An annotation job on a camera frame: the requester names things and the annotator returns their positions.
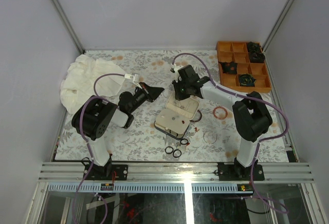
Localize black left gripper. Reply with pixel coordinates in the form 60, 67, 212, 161
129, 82, 163, 114

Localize silver blue-stone necklace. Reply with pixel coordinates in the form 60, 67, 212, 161
174, 102, 190, 112

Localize cream and navy jewelry box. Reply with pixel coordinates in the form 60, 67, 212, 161
154, 93, 199, 140

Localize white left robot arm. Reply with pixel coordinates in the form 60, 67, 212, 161
71, 82, 165, 180

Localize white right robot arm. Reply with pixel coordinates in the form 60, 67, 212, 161
171, 64, 272, 180

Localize dark purple bangle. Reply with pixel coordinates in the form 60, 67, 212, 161
191, 110, 203, 123

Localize orange-red bangle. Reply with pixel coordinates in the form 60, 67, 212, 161
212, 106, 228, 120

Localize dark fabric flower orange dots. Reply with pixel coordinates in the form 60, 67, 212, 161
220, 61, 237, 74

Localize dark green fabric flower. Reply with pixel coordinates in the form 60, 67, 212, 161
238, 73, 256, 87

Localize orange divided tray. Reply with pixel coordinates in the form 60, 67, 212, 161
216, 41, 271, 93

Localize white crumpled cloth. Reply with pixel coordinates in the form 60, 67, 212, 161
60, 54, 126, 115

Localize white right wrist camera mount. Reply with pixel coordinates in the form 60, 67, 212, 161
170, 64, 182, 81

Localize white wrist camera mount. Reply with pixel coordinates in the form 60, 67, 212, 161
124, 73, 142, 88
170, 64, 182, 81

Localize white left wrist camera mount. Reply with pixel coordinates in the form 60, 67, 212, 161
124, 73, 142, 88

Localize silver wire bangle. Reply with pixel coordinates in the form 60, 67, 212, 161
203, 131, 218, 144

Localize aluminium rail frame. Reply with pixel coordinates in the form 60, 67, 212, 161
37, 162, 315, 194

